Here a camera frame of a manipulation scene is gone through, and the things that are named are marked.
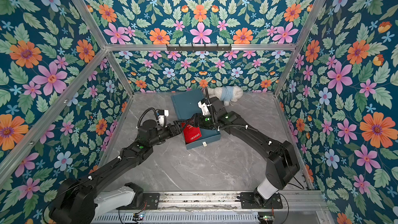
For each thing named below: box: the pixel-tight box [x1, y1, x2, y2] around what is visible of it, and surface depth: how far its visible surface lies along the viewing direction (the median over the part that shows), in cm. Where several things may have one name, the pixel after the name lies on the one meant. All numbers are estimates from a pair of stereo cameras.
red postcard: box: [182, 124, 203, 144], surface depth 79 cm
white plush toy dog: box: [207, 85, 244, 107], surface depth 110 cm
